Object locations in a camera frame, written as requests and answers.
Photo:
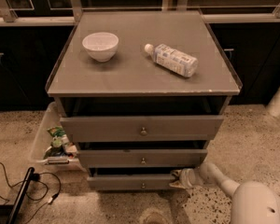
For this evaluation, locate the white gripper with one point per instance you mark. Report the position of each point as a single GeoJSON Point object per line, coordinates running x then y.
{"type": "Point", "coordinates": [188, 176]}

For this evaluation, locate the grey bottom drawer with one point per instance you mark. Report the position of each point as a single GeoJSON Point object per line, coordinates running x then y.
{"type": "Point", "coordinates": [137, 178]}

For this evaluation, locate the grey drawer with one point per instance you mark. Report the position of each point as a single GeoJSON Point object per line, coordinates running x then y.
{"type": "Point", "coordinates": [137, 178]}
{"type": "Point", "coordinates": [141, 128]}
{"type": "Point", "coordinates": [141, 158]}

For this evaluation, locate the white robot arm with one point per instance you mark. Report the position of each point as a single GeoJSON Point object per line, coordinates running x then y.
{"type": "Point", "coordinates": [251, 202]}

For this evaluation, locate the grey middle drawer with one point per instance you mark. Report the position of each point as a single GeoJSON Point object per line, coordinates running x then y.
{"type": "Point", "coordinates": [141, 158]}

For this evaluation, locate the grey top drawer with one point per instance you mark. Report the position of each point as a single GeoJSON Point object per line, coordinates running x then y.
{"type": "Point", "coordinates": [141, 128]}

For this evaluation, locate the grey drawer cabinet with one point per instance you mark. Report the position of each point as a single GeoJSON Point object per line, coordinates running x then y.
{"type": "Point", "coordinates": [132, 84]}

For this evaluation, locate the green snack packets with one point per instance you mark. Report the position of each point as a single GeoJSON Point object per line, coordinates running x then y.
{"type": "Point", "coordinates": [60, 146]}

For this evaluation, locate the plastic water bottle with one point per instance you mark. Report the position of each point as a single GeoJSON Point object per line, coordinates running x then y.
{"type": "Point", "coordinates": [173, 59]}

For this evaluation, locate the clear plastic storage bin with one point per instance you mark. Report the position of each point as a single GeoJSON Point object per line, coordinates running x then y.
{"type": "Point", "coordinates": [42, 142]}

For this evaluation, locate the black bar on floor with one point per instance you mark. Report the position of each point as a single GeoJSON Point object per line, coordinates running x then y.
{"type": "Point", "coordinates": [21, 194]}

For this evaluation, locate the white ceramic bowl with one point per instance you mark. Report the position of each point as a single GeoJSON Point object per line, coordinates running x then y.
{"type": "Point", "coordinates": [101, 46]}

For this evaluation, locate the metal railing frame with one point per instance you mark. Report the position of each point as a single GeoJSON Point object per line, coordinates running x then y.
{"type": "Point", "coordinates": [42, 12]}

